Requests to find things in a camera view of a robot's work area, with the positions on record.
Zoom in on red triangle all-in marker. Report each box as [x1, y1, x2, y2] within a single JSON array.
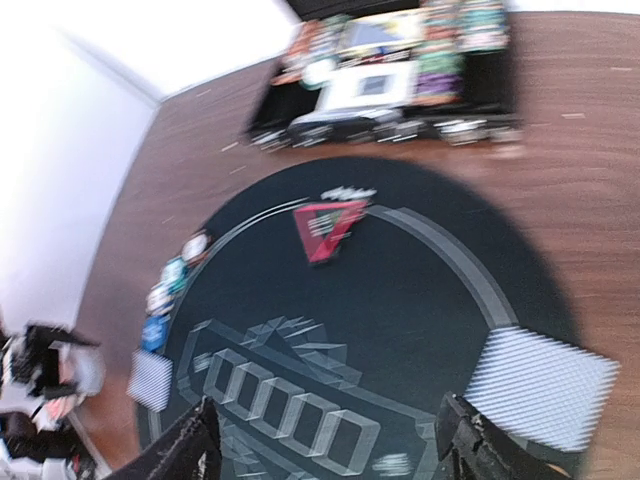
[[293, 200, 370, 265]]

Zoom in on round black poker mat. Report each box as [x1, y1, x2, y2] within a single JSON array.
[[137, 157, 579, 479]]

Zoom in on white card box in case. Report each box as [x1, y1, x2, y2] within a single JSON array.
[[315, 61, 418, 111]]

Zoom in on red black chips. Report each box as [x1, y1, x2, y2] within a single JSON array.
[[181, 229, 214, 268]]

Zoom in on white blue chips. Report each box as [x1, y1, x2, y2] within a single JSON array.
[[146, 283, 175, 316]]

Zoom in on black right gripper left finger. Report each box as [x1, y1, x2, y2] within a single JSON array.
[[106, 397, 222, 480]]

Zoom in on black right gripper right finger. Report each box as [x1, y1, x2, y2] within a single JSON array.
[[437, 392, 569, 480]]

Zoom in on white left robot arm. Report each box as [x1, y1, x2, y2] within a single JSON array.
[[1, 320, 105, 479]]

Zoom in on blue card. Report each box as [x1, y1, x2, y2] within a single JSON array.
[[127, 350, 173, 412], [464, 327, 620, 453]]

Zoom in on black poker chip case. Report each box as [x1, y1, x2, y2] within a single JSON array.
[[246, 1, 521, 150]]

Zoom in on blue small blind button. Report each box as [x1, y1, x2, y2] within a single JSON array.
[[140, 316, 169, 352]]

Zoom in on green chips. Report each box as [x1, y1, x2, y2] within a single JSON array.
[[160, 256, 188, 294]]

